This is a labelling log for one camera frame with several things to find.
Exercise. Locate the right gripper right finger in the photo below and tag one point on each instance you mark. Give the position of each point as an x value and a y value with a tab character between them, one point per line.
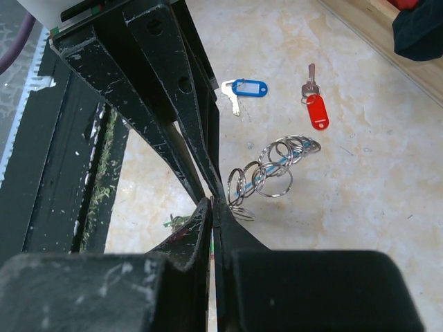
229	235

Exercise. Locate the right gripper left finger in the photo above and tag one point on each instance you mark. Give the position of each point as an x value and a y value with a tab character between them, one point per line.
176	276

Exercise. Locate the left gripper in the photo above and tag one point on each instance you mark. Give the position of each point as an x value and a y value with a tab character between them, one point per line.
131	53

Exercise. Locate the key with red tag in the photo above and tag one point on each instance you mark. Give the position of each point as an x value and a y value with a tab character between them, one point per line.
312	99

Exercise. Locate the wooden clothes rack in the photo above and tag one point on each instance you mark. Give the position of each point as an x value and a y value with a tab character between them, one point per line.
372	21

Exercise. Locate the navy basketball jersey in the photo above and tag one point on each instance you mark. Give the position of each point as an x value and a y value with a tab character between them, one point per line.
417	32

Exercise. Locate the red shirt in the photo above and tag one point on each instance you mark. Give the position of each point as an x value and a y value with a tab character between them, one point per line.
404	4

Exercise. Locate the white cable duct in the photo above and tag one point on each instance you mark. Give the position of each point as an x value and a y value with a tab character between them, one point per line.
33	83

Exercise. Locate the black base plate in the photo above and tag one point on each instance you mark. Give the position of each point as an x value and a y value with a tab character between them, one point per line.
61	179

